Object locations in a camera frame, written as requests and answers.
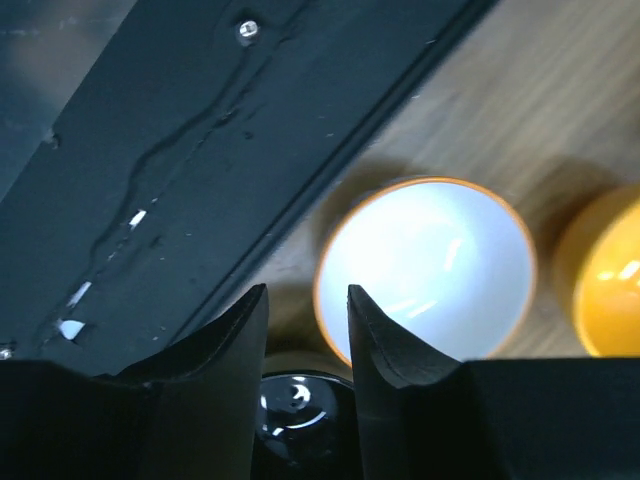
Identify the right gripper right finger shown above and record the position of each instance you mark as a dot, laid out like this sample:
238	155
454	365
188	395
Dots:
423	415

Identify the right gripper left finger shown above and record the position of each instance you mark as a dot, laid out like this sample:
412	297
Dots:
187	412

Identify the red floral bowl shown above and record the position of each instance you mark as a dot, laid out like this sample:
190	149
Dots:
448	260

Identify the orange bowl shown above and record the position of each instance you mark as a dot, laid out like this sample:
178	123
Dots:
595	272

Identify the black fluted bowl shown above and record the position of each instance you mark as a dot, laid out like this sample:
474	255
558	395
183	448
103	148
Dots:
306	428

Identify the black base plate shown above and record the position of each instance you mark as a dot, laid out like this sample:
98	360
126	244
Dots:
200	136

